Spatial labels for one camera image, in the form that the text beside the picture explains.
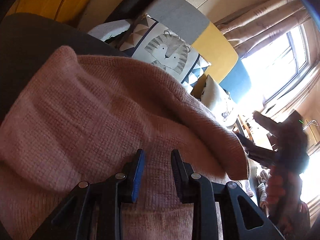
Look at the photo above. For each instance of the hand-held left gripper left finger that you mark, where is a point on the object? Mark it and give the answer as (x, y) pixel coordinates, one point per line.
(138, 175)

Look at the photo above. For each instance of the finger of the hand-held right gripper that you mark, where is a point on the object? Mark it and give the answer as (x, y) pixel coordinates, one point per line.
(260, 153)

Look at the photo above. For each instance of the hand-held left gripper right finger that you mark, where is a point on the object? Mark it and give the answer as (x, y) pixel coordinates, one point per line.
(176, 175)

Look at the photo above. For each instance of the pink knit sweater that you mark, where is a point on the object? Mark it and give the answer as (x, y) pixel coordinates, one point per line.
(87, 110)

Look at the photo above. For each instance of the person's right forearm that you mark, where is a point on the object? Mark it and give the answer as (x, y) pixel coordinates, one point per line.
(292, 220)

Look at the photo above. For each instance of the person's right hand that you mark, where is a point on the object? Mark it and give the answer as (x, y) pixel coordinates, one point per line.
(275, 187)

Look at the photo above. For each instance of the wooden side table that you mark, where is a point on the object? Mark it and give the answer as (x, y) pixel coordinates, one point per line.
(260, 140)

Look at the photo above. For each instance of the cream knit sweater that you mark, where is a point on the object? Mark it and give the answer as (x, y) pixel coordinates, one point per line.
(262, 190)

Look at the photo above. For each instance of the deer print cushion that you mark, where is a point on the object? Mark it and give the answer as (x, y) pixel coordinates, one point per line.
(215, 97)

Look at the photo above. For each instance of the window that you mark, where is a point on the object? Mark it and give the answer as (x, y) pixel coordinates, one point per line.
(280, 62)

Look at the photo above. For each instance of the grey yellow blue armchair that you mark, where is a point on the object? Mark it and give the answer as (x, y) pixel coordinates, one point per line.
(215, 45)

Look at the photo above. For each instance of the tiger print cushion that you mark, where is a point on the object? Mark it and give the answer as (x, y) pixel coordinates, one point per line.
(165, 52)

